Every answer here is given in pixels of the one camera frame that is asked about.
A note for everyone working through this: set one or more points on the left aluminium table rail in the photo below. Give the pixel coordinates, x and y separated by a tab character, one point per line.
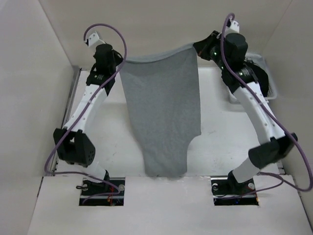
76	74

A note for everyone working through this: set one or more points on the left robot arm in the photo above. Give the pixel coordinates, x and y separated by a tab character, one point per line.
76	147

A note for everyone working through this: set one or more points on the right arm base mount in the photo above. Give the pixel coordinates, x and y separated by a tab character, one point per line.
226	195

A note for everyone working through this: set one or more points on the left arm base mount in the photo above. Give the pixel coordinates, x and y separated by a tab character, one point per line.
99	194

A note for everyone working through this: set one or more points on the aluminium table rail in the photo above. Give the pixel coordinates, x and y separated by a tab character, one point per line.
76	74
279	168

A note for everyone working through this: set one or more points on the black tank top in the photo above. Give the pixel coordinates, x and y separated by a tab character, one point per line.
262	77

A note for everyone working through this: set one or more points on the right aluminium table rail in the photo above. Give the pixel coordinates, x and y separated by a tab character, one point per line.
279	168

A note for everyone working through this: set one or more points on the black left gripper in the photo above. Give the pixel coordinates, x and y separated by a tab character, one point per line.
119	58

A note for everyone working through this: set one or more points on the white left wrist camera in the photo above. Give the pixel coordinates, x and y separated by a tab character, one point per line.
94	40

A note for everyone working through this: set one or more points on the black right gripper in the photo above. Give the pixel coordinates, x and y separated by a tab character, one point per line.
203	46

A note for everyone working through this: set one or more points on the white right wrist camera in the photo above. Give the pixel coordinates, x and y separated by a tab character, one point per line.
232	26

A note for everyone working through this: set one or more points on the grey tank top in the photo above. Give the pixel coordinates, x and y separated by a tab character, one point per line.
163	99

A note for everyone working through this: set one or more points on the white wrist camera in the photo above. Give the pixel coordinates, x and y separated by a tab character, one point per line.
232	26
94	40

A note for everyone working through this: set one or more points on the white plastic basket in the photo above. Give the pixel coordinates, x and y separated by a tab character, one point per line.
271	80

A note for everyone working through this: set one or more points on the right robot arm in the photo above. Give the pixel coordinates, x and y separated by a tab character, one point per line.
249	84

